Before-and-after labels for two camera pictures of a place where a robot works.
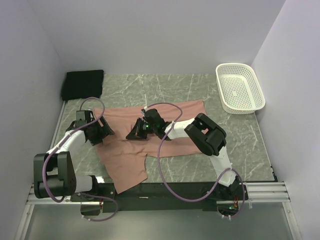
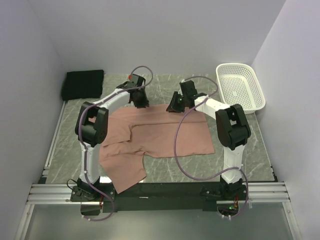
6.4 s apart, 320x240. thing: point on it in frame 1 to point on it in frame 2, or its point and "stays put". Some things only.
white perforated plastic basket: x=239 y=89 stays put
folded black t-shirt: x=81 y=85 stays put
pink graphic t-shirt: x=124 y=160 stays put
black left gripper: x=104 y=130 to x=144 y=102
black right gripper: x=134 y=134 to x=173 y=107
